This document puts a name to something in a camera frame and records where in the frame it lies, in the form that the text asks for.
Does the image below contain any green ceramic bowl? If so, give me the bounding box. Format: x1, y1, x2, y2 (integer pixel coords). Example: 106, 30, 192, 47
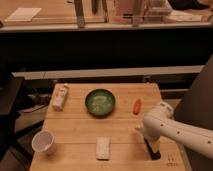
85, 89, 116, 117

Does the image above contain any black eraser block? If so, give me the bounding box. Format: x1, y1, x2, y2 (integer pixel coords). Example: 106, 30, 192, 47
144, 139, 161, 160

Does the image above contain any orange toy carrot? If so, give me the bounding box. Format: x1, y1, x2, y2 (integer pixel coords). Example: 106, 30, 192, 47
133, 99, 141, 115

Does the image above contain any black chair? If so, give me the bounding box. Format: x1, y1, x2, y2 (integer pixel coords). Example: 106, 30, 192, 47
0, 77, 44, 161

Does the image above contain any white sponge block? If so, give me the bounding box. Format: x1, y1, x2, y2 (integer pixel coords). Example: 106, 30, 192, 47
96, 137, 110, 160

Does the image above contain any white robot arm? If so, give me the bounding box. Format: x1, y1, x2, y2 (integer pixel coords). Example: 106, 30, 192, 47
142, 101, 213, 159

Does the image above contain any white paper sheet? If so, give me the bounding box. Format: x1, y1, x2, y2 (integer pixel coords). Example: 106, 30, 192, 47
5, 8, 41, 22

